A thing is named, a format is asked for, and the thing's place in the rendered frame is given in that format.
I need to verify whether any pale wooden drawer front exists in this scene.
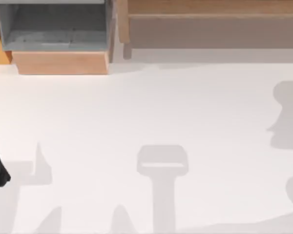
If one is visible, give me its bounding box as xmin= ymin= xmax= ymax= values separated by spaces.
xmin=11 ymin=51 xmax=109 ymax=75

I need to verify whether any wooden open shelf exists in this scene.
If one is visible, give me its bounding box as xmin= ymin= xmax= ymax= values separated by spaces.
xmin=115 ymin=0 xmax=293 ymax=60

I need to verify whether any grey pierced open drawer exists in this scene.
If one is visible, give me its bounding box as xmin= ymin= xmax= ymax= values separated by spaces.
xmin=0 ymin=0 xmax=116 ymax=63

